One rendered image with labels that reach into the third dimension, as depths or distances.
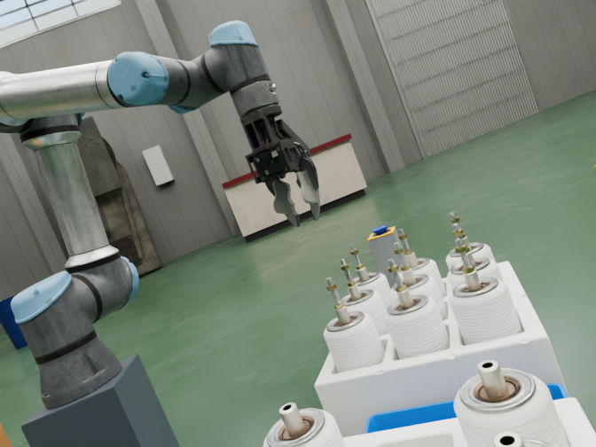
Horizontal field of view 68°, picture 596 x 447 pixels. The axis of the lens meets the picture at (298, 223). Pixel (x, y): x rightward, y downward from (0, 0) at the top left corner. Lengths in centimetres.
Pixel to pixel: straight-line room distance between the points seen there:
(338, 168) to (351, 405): 506
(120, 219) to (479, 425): 706
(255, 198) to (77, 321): 479
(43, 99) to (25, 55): 852
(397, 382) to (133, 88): 62
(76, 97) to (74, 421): 58
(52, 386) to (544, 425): 82
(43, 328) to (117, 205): 645
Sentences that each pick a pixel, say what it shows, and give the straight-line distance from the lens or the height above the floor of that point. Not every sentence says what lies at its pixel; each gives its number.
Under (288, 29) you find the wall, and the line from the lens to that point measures 876.
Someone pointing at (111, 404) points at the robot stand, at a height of 27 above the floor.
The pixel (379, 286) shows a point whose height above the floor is 24.
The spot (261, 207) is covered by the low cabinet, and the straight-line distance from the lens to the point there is 567.
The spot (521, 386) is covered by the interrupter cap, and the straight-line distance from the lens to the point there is 53.
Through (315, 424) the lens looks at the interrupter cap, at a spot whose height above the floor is 25.
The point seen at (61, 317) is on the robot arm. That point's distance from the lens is 98.
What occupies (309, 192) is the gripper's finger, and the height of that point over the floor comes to 50.
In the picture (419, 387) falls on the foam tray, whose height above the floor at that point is 14.
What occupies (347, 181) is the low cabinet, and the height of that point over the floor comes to 26.
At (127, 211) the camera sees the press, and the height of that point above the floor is 102.
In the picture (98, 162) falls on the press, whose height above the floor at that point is 181.
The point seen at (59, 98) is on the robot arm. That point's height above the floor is 80.
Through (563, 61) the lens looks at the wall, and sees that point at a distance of 1047.
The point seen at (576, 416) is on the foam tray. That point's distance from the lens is 61.
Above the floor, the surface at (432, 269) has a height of 24.
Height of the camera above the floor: 53
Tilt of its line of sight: 5 degrees down
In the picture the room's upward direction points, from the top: 22 degrees counter-clockwise
